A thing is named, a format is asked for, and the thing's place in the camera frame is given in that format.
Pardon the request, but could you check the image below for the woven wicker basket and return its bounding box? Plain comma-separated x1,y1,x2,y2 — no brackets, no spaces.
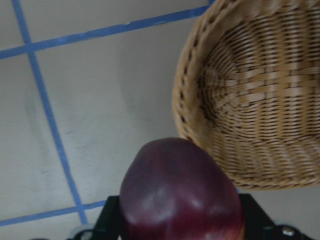
172,0,320,190

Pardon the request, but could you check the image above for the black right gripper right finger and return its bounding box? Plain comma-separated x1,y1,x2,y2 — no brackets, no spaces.
239,193,310,240

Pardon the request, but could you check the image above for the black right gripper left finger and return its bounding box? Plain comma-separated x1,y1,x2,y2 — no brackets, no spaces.
72,195,124,240

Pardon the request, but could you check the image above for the dark red apple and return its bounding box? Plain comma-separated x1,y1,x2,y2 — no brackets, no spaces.
119,138,245,240

